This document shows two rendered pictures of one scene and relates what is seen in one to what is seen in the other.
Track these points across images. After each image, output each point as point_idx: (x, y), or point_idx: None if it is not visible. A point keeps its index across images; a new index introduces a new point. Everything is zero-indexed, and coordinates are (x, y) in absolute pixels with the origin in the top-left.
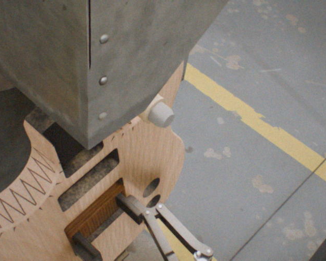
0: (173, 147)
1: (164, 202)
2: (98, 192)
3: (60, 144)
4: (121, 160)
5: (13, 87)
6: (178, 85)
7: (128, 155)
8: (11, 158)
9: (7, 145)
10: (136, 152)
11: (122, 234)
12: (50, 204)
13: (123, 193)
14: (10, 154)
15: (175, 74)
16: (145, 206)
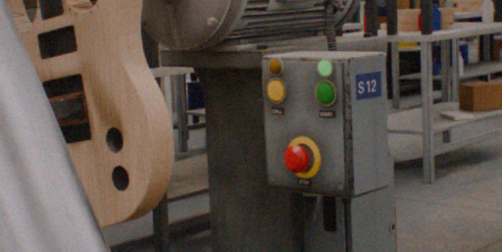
0: (129, 95)
1: (137, 203)
2: (64, 70)
3: None
4: (78, 48)
5: (167, 46)
6: None
7: (83, 48)
8: (256, 241)
9: (253, 215)
10: (90, 53)
11: (91, 186)
12: (33, 36)
13: (83, 103)
14: (255, 231)
15: None
16: (67, 104)
